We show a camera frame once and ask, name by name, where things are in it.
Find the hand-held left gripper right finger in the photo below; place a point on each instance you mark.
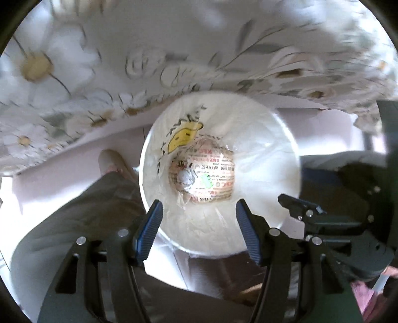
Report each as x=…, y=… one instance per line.
x=248, y=233

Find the floral bed sheet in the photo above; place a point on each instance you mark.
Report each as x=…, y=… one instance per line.
x=186, y=46

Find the beige shoe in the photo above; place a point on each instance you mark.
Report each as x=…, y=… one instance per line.
x=113, y=161

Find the person's right forearm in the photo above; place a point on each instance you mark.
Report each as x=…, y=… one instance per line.
x=363, y=298

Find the red printed paper wrapper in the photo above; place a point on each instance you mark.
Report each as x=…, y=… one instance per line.
x=214, y=167

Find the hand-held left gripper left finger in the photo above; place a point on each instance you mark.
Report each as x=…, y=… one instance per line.
x=149, y=231

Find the crumpled white paper ball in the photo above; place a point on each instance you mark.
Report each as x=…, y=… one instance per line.
x=185, y=178

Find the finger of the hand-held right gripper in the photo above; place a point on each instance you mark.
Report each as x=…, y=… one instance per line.
x=298, y=206

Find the white paper noodle cup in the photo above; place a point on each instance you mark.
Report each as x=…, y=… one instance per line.
x=264, y=161

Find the person's leg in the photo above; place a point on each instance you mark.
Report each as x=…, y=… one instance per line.
x=93, y=211

